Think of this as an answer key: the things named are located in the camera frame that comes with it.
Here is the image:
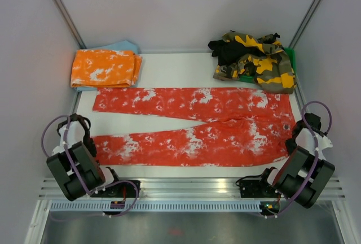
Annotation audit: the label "camouflage yellow green trousers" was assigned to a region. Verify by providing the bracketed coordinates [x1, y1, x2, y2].
[213, 30, 296, 94]

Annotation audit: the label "red white tie-dye trousers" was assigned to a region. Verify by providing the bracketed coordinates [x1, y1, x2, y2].
[93, 88, 295, 167]

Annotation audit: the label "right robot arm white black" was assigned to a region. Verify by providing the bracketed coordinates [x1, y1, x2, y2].
[257, 113, 335, 208]

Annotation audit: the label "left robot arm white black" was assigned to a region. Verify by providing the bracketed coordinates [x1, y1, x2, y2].
[44, 114, 123, 201]

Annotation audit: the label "folded orange tie-dye trousers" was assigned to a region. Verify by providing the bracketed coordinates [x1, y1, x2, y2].
[70, 49, 143, 89]

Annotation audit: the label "folded light blue trousers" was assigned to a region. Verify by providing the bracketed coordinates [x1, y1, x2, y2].
[76, 39, 139, 92]

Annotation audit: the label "black trousers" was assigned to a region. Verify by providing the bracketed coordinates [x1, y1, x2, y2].
[208, 40, 254, 66]

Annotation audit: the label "green plastic bin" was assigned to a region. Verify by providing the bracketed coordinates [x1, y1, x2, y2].
[239, 47, 296, 84]

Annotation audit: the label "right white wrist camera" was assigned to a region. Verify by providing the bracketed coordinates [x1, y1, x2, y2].
[319, 136, 333, 150]

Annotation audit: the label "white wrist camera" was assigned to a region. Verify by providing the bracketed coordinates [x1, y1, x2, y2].
[51, 142, 64, 156]
[319, 136, 333, 150]

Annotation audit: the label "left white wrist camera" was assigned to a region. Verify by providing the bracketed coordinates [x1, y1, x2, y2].
[51, 142, 64, 156]

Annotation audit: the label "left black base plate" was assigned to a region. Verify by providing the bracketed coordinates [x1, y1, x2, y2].
[91, 180, 141, 199]

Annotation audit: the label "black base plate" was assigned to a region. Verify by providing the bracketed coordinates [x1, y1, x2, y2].
[235, 176, 279, 198]
[91, 180, 141, 199]

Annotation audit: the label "white slotted cable duct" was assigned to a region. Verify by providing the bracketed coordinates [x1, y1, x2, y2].
[50, 200, 280, 215]

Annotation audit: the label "aluminium front rail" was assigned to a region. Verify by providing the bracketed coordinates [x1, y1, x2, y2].
[37, 177, 346, 201]

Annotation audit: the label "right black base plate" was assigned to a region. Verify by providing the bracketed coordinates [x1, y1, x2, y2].
[235, 176, 279, 198]

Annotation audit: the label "right corner aluminium post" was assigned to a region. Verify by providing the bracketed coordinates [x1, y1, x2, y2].
[289, 0, 322, 49]

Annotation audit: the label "corner aluminium post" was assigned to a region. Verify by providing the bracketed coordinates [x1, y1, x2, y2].
[52, 0, 86, 49]
[289, 0, 322, 49]

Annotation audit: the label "left corner aluminium post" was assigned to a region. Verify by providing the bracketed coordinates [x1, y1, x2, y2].
[52, 0, 86, 49]

